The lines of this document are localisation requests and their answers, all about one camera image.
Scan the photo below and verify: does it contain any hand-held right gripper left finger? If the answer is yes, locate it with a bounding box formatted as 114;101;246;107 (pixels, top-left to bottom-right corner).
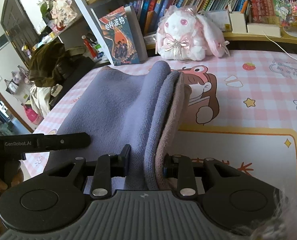
47;144;132;199

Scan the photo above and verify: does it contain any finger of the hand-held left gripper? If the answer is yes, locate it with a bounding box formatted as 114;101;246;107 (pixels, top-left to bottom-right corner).
37;132;90;153

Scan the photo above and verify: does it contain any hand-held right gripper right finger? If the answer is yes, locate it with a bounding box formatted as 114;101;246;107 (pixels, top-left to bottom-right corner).
163;154;249;198

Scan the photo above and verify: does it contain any brown and purple garment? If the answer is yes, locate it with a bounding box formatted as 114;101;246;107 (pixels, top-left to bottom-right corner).
47;61;192;192

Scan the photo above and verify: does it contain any pink bag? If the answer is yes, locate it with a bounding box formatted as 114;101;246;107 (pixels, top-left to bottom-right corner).
23;104;44;126

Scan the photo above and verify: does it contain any white cloth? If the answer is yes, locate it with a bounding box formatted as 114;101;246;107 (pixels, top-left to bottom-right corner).
29;85;52;118

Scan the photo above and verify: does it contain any cream wristwatch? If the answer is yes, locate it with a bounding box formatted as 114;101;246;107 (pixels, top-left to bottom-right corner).
52;84;63;97

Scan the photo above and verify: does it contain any dark green jacket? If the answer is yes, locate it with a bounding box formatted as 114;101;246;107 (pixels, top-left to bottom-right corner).
28;41;77;88

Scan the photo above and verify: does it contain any white can with green band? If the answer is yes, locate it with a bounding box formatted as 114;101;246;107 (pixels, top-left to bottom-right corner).
95;44;109;62

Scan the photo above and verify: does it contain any red tassel ornament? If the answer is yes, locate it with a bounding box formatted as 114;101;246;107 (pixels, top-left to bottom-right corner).
81;35;98;58

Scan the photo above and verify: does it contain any pink checked printed desk mat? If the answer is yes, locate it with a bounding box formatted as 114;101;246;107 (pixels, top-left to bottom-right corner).
21;49;297;205

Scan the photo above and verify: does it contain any fantasy novel book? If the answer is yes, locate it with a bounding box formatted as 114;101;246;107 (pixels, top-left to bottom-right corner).
98;5;148;67

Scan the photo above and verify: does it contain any grey fluffy sleeve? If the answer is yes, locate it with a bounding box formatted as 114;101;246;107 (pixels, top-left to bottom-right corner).
248;187;297;240

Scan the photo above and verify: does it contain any dark door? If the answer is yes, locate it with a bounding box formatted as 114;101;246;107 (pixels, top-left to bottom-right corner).
0;0;40;56

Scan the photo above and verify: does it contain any pink white plush bunny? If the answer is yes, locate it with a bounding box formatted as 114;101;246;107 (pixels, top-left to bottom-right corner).
155;5;230;61

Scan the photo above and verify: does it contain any pink flower bouquet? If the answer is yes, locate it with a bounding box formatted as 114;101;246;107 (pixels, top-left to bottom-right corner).
38;0;78;30

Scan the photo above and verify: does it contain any white labelled box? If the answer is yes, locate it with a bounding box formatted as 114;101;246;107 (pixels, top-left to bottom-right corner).
206;10;232;32

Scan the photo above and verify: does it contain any cream pen box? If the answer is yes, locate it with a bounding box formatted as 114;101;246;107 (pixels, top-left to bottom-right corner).
229;11;248;33

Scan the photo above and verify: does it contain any row of colourful books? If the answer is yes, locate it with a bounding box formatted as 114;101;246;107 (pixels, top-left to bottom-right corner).
127;0;252;37

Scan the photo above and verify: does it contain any red book set box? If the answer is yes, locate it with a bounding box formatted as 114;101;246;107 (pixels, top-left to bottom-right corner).
250;0;277;25

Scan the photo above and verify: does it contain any white charger cable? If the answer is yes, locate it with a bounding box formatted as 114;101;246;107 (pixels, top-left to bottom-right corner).
262;30;297;66

